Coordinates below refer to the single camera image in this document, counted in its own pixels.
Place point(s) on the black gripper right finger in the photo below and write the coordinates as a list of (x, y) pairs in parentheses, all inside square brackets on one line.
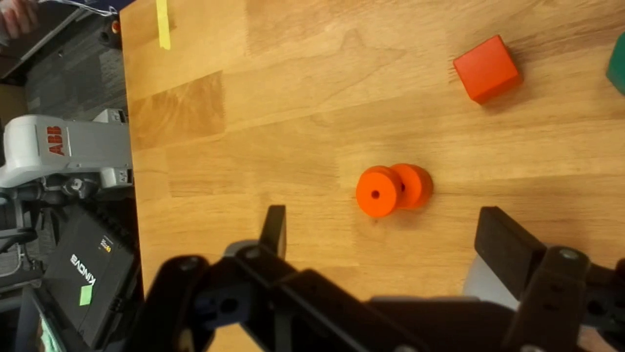
[(505, 249)]

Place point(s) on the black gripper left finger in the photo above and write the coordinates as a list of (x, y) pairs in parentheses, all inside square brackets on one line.
[(273, 233)]

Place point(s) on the green cylinder block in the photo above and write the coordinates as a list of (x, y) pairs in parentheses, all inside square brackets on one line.
[(615, 67)]

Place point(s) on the gray cup with handle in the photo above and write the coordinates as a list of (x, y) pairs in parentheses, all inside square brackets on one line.
[(482, 282)]

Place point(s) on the white ABB robot base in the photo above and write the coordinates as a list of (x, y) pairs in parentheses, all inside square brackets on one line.
[(44, 145)]

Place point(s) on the orange double disc block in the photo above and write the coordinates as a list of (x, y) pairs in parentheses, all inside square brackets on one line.
[(382, 190)]

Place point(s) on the red cube block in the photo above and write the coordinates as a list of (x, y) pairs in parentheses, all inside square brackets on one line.
[(486, 71)]

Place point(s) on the black equipment case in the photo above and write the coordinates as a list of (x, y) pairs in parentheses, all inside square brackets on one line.
[(85, 276)]

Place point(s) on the yellow tape strip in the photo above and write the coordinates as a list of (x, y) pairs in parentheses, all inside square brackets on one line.
[(162, 24)]

